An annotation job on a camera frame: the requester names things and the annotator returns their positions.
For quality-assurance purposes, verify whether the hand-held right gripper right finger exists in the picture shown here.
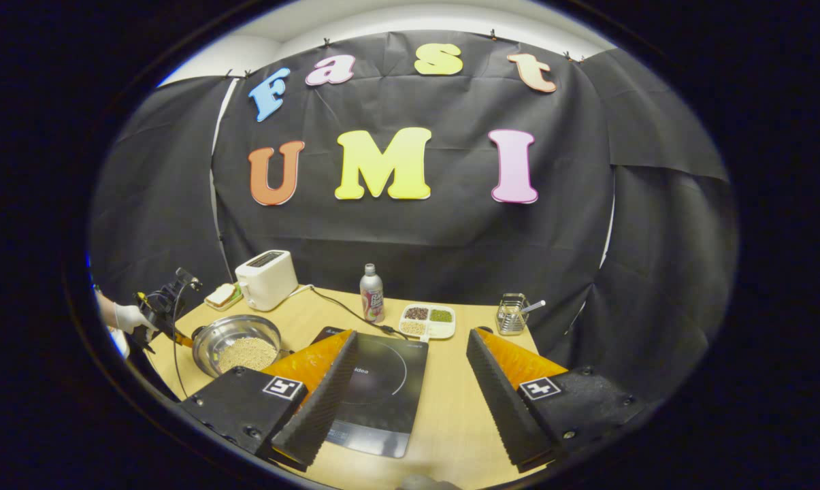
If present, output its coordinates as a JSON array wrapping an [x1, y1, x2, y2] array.
[[465, 327, 646, 474]]

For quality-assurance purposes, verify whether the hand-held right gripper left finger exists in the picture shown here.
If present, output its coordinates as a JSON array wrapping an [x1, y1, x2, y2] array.
[[178, 330, 360, 472]]

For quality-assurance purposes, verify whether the steel pot with beans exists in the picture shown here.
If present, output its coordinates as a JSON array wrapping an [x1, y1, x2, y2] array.
[[191, 314, 295, 379]]

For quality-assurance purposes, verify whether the black induction cooktop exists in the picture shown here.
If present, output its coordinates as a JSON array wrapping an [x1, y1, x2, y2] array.
[[311, 327, 429, 459]]

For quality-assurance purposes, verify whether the green plate with bread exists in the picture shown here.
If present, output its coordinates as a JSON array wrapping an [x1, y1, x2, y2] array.
[[204, 282, 244, 312]]

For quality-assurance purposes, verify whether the white toaster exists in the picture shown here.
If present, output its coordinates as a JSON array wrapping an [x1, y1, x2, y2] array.
[[235, 250, 300, 312]]

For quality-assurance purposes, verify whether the white divided tray with beans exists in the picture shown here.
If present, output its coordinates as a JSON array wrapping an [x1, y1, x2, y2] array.
[[399, 304, 457, 340]]

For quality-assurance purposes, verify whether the silver bottle with colourful label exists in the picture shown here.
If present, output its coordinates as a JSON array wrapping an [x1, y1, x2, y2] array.
[[359, 263, 386, 324]]

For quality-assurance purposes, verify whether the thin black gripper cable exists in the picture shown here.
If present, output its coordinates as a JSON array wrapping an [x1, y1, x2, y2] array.
[[170, 280, 201, 401]]

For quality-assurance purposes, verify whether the metal wire utensil holder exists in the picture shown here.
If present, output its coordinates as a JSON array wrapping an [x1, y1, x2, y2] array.
[[496, 293, 530, 336]]

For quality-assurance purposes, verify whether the black power cable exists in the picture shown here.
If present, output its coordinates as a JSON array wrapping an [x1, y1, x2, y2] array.
[[299, 284, 410, 340]]

